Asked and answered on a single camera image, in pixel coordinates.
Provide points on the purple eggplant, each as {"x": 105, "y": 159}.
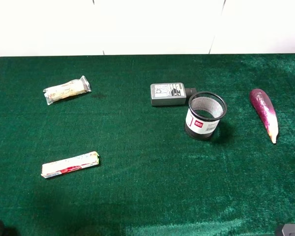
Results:
{"x": 265, "y": 109}

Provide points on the Hi-Chew candy pack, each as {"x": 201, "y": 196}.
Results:
{"x": 64, "y": 166}

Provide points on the clear wrapped snack bar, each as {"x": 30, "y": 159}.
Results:
{"x": 71, "y": 88}

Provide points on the black mesh pen cup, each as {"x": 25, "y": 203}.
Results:
{"x": 205, "y": 110}

